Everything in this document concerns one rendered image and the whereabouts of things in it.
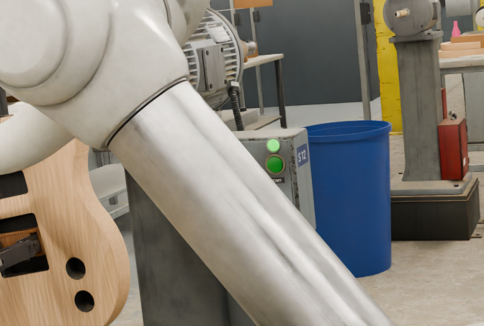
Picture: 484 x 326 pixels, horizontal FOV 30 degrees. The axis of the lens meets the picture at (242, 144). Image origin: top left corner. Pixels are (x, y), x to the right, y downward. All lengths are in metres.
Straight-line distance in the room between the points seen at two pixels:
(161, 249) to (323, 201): 2.51
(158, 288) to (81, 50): 1.26
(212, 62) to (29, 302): 0.61
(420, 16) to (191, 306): 3.16
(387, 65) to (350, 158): 4.63
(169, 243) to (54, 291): 0.46
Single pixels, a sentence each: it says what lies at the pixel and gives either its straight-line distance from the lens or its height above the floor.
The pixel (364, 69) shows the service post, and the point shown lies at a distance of 5.87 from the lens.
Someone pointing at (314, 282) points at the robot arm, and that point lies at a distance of 0.82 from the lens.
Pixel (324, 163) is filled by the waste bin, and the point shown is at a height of 0.58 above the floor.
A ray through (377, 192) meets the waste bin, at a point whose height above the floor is 0.41.
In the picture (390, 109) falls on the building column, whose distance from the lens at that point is 8.96.
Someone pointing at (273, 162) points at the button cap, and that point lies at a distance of 1.63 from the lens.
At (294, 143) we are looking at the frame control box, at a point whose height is 1.10.
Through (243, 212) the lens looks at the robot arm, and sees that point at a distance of 0.81.
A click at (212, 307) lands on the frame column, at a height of 0.73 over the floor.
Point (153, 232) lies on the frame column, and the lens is 1.97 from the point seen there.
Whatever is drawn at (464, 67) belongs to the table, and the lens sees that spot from 5.88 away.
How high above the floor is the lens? 1.35
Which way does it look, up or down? 8 degrees down
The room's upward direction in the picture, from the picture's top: 6 degrees counter-clockwise
